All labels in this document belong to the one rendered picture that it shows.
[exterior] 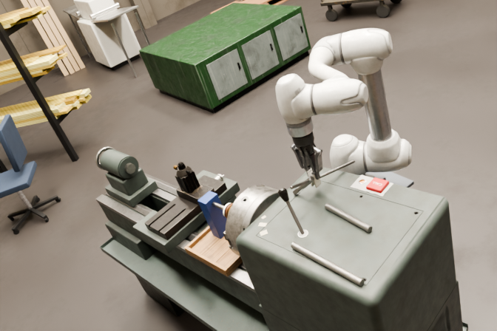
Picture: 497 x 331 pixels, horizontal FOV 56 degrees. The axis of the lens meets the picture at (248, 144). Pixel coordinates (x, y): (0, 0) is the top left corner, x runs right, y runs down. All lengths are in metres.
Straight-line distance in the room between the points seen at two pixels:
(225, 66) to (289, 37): 1.00
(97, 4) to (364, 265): 7.29
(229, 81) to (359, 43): 3.68
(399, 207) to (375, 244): 0.18
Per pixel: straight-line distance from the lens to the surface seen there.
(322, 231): 1.63
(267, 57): 5.85
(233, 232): 1.90
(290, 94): 1.52
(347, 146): 2.35
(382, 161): 2.34
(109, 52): 8.44
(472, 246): 3.27
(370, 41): 2.00
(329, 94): 1.50
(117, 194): 2.95
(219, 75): 5.47
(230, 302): 2.51
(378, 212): 1.65
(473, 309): 2.97
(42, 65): 5.52
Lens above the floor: 2.35
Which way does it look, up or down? 30 degrees down
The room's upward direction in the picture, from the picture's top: 19 degrees counter-clockwise
